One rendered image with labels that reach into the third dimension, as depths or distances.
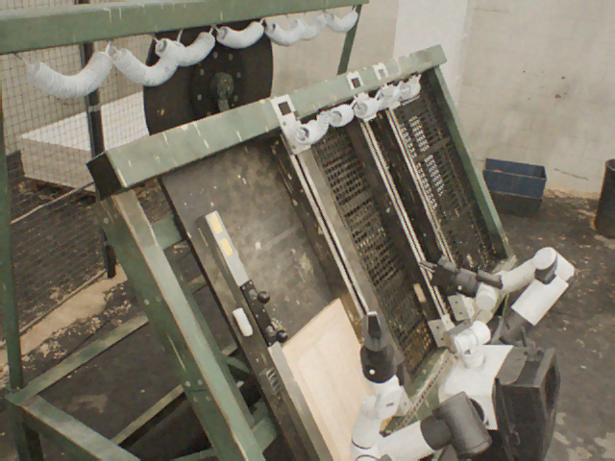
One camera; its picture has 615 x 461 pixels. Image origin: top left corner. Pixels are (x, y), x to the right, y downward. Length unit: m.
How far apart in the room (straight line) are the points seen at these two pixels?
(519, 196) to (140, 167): 5.08
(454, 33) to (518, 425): 4.25
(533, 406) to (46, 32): 1.67
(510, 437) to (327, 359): 0.61
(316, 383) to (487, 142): 5.53
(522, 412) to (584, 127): 5.59
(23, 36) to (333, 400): 1.41
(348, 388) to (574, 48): 5.43
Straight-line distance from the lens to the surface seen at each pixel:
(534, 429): 1.77
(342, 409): 2.03
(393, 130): 2.60
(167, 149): 1.59
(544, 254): 2.01
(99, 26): 2.00
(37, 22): 1.87
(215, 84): 2.47
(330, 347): 2.01
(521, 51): 6.95
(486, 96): 7.05
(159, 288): 1.53
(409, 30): 5.63
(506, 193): 6.24
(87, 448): 2.32
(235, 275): 1.71
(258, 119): 1.88
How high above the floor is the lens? 2.43
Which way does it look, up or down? 27 degrees down
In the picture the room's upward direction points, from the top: 4 degrees clockwise
